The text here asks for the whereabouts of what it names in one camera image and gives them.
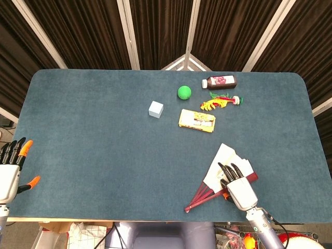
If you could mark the green ball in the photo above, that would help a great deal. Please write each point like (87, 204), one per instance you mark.
(184, 92)

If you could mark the colourful feather shuttlecock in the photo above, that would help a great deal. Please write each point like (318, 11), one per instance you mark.
(211, 103)

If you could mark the red and white ball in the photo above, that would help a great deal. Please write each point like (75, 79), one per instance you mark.
(303, 242)

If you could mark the white triangular screen foot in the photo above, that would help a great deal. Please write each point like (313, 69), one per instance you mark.
(173, 64)

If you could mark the floral plastic bag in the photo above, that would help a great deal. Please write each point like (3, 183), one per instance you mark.
(228, 241)

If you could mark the white screen frame post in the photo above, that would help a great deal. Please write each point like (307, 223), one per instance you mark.
(193, 26)
(323, 107)
(128, 33)
(36, 29)
(267, 33)
(7, 114)

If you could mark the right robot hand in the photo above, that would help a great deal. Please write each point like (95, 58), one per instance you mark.
(241, 193)

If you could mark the grey purple robot torso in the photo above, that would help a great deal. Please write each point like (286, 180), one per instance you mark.
(160, 236)

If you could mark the white checkered cloth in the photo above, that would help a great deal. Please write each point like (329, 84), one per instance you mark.
(85, 237)

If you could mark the yellow snack package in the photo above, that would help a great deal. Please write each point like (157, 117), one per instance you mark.
(197, 120)

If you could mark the brown bottle with white cap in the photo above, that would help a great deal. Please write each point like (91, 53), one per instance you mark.
(221, 81)

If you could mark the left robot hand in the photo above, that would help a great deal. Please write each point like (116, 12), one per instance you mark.
(9, 179)

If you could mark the dark brown curtain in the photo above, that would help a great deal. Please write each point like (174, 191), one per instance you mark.
(90, 31)

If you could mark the teal felt table cover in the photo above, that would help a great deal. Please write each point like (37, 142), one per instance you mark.
(103, 155)

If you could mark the orange toy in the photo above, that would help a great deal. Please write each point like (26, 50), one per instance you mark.
(249, 241)

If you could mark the light blue cube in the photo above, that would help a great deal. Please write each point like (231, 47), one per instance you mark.
(155, 109)

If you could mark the red ribbed paper folding fan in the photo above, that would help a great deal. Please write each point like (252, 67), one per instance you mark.
(220, 163)

